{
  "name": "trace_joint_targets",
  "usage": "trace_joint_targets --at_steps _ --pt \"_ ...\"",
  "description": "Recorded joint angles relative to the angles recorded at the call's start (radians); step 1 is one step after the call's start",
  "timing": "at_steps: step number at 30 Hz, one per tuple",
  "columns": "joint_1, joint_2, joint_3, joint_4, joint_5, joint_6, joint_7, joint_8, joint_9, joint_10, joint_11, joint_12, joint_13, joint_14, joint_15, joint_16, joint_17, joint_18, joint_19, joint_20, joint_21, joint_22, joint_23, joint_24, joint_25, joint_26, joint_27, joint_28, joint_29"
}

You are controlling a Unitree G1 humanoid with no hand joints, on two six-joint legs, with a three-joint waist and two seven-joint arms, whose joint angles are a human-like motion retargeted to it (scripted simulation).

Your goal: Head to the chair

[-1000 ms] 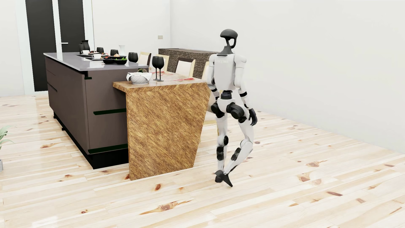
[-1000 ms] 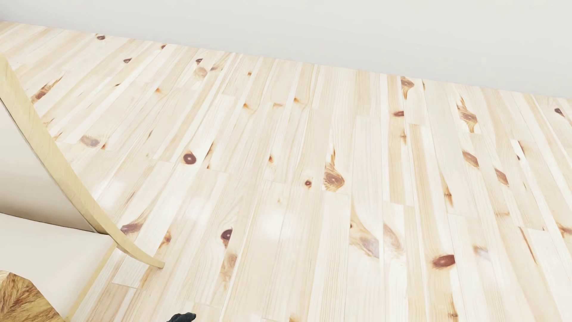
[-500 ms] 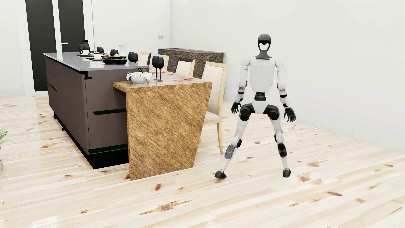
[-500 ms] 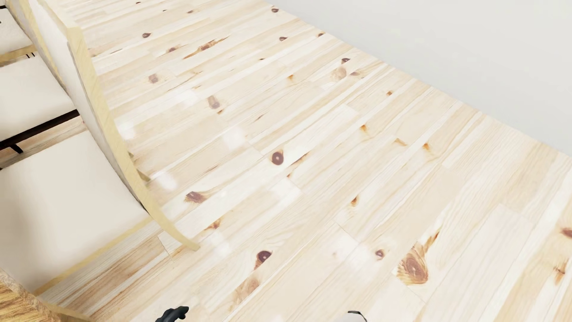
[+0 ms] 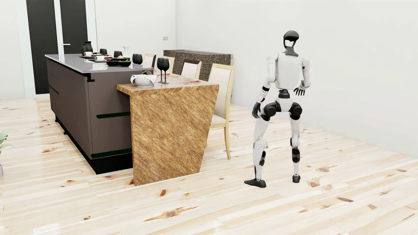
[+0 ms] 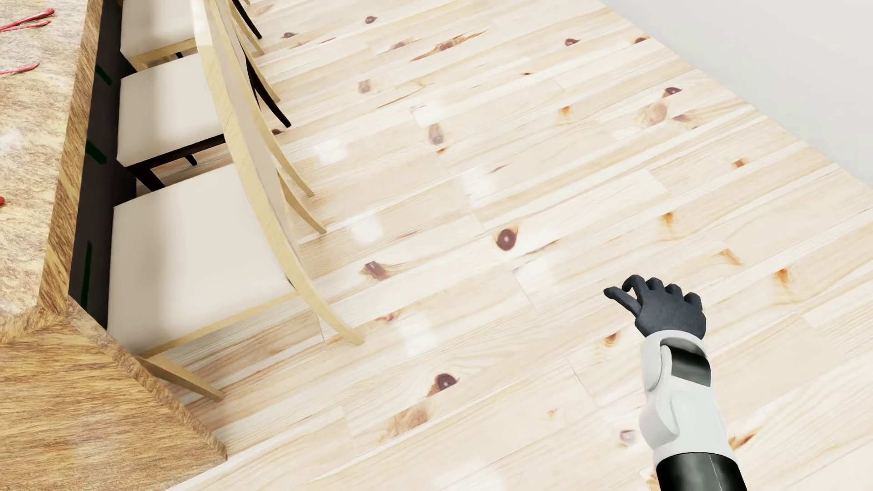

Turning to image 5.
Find cream wooden dining chair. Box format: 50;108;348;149
162;56;175;74
142;53;157;69
206;63;236;160

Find robot head black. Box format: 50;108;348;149
283;30;300;57

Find cream dark-framed dining chair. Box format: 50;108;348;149
180;59;202;80

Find robot pelvis black white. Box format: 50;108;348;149
263;89;303;121

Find robot torso white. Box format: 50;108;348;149
274;52;303;90

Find robot left leg white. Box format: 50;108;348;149
244;111;272;189

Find robot leg white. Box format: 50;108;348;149
289;111;303;183
244;111;272;189

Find robot right leg white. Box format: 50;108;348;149
289;111;303;183

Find dark stone sideboard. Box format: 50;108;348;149
163;50;234;82

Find wooden bar table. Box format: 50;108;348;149
116;73;220;187

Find black wine glass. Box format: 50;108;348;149
160;58;170;85
157;58;165;83

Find bowl with white cloth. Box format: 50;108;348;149
130;70;158;87

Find brown kitchen island grey top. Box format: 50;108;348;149
45;54;154;175

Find black double door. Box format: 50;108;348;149
26;0;89;95

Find green potted plant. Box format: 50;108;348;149
0;129;15;178

